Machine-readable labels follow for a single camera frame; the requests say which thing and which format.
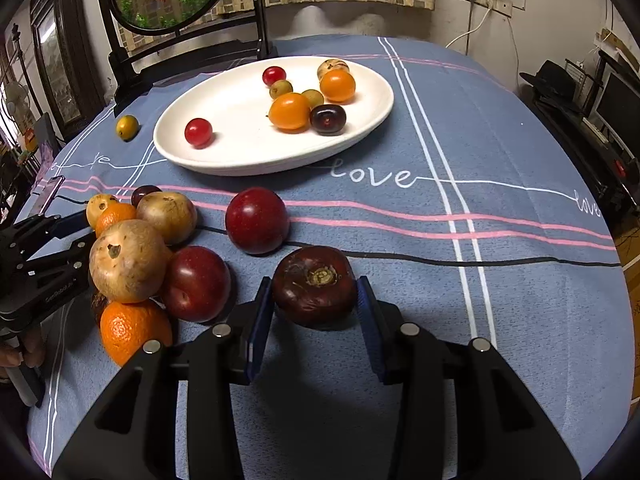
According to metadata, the pale yellow fruit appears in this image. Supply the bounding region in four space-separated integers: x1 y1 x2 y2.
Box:
86 194 118 229

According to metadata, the large beige pomegranate-like fruit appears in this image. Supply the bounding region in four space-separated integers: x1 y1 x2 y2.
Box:
89 219 171 304

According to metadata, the dark purple mangosteen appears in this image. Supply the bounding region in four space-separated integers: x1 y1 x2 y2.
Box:
272 246 357 330

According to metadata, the dark red plum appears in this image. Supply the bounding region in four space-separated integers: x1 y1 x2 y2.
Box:
160 246 231 323
224 188 290 255

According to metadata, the large orange tangerine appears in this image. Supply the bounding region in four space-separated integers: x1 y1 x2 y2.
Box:
100 300 174 366

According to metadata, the yellow-green tomato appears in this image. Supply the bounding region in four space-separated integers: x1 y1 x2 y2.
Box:
115 115 140 142

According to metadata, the red cherry tomato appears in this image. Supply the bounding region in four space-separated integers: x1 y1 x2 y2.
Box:
262 66 286 87
184 118 214 148

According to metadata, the small dark plum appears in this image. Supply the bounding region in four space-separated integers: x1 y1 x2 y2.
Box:
309 104 347 134

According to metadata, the small orange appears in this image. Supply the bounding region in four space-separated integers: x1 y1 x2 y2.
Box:
320 70 356 103
268 92 310 131

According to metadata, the green-brown longan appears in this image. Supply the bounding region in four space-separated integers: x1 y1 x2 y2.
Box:
269 79 293 100
302 89 324 110

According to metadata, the small beige fruit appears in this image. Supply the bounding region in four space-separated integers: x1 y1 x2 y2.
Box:
317 58 349 80

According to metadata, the dark avocado-like fruit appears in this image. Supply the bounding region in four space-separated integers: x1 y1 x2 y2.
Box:
90 290 110 326

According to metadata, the person's left hand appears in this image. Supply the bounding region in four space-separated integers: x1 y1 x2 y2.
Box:
0 325 46 368

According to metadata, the smartphone on table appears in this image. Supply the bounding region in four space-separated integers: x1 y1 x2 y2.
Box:
29 176 65 217

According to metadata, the small dark grape-like fruit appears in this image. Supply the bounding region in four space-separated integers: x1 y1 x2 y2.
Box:
130 185 160 207

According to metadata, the standing fan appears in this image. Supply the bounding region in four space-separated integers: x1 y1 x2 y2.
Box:
4 81 32 136

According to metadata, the blue striped tablecloth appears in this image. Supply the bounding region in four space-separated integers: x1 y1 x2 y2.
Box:
26 36 634 479

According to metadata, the dark framed picture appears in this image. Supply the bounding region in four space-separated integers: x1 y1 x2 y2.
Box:
29 0 105 141

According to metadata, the white oval plate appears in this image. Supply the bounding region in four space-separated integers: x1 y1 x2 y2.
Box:
153 55 394 177

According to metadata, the round goldfish screen ornament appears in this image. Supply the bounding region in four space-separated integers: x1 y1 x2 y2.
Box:
98 0 277 114

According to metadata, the dark media desk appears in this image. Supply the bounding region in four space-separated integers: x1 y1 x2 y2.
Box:
520 84 639 236

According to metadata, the black hat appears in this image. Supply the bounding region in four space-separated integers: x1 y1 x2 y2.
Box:
520 60 576 103

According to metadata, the computer monitor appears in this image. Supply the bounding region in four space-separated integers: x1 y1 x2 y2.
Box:
588 68 640 158

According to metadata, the black cable on table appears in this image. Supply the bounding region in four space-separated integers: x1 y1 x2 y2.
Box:
29 192 624 269

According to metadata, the white power cable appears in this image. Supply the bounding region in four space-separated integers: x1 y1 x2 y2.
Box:
444 1 494 50

